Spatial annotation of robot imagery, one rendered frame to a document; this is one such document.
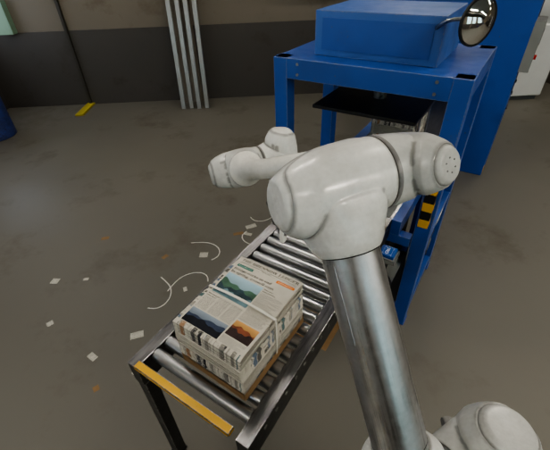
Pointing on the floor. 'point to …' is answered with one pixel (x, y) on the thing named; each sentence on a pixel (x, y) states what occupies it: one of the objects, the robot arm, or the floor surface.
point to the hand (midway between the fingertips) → (283, 234)
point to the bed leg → (163, 415)
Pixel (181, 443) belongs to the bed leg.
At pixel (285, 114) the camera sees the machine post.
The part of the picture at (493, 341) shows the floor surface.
